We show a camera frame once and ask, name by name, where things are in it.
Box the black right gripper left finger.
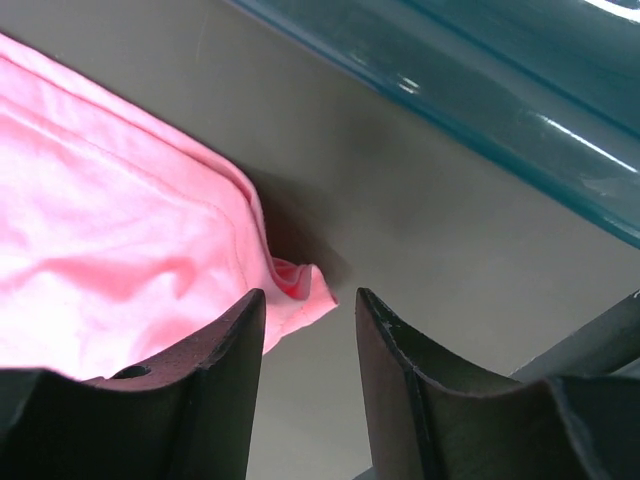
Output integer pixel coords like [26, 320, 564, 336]
[1, 289, 266, 479]

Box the teal transparent plastic bin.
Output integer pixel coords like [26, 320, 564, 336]
[239, 1, 639, 246]

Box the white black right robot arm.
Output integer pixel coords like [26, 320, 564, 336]
[1, 288, 639, 479]

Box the pink t-shirt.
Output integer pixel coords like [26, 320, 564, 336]
[1, 37, 338, 379]

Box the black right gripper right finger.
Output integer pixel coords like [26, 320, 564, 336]
[355, 288, 639, 479]

